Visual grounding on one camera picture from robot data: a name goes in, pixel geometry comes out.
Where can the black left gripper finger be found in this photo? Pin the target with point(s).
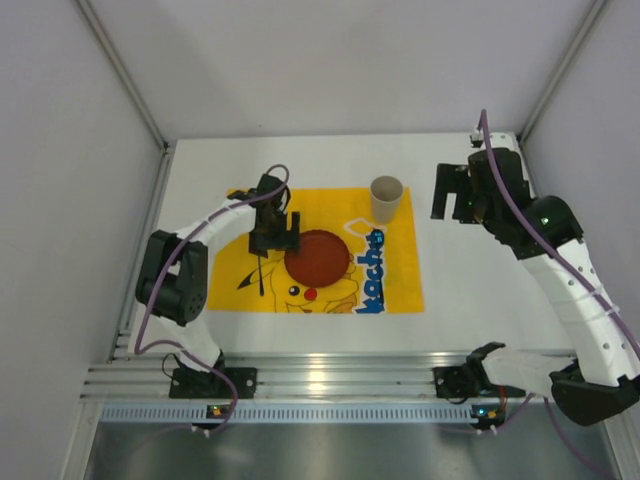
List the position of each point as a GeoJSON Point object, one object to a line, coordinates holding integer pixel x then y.
{"type": "Point", "coordinates": [259, 246]}
{"type": "Point", "coordinates": [293, 234]}

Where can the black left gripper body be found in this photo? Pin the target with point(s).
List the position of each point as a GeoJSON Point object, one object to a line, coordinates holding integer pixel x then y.
{"type": "Point", "coordinates": [273, 239]}

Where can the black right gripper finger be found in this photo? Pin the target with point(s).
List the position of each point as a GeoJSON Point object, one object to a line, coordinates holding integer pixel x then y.
{"type": "Point", "coordinates": [463, 209]}
{"type": "Point", "coordinates": [450, 180]}

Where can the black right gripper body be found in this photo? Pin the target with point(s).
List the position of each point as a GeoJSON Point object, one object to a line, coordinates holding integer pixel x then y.
{"type": "Point", "coordinates": [462, 193]}

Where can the blue metallic fork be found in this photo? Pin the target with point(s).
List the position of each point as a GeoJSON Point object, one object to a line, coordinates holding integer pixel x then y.
{"type": "Point", "coordinates": [260, 275]}

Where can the red-orange plate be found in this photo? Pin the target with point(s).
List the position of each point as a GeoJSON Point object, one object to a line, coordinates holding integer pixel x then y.
{"type": "Point", "coordinates": [321, 260]}

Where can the beige paper cup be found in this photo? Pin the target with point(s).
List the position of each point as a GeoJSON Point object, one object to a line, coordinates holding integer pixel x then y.
{"type": "Point", "coordinates": [386, 193]}

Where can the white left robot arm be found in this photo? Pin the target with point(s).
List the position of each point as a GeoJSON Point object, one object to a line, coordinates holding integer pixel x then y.
{"type": "Point", "coordinates": [173, 281]}

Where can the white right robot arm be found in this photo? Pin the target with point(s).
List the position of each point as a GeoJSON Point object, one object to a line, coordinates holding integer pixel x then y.
{"type": "Point", "coordinates": [602, 379]}

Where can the aluminium mounting rail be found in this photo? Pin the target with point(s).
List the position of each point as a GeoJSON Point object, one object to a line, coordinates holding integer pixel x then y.
{"type": "Point", "coordinates": [322, 377]}

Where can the left aluminium corner post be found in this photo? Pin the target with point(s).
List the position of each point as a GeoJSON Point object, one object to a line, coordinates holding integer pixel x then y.
{"type": "Point", "coordinates": [107, 46]}

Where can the aluminium corner post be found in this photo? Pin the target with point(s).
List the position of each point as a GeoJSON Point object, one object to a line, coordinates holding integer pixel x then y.
{"type": "Point", "coordinates": [562, 68]}
{"type": "Point", "coordinates": [107, 46]}

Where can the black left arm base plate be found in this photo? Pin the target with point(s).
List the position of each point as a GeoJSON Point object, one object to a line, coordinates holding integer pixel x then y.
{"type": "Point", "coordinates": [191, 384]}

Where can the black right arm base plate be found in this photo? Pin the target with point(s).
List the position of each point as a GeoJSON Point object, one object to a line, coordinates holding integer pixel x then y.
{"type": "Point", "coordinates": [455, 383]}

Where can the slotted grey cable duct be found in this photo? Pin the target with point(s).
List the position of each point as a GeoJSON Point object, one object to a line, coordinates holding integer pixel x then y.
{"type": "Point", "coordinates": [288, 413]}

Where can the right aluminium corner post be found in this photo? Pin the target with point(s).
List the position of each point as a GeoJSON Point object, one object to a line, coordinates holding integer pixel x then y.
{"type": "Point", "coordinates": [562, 68]}

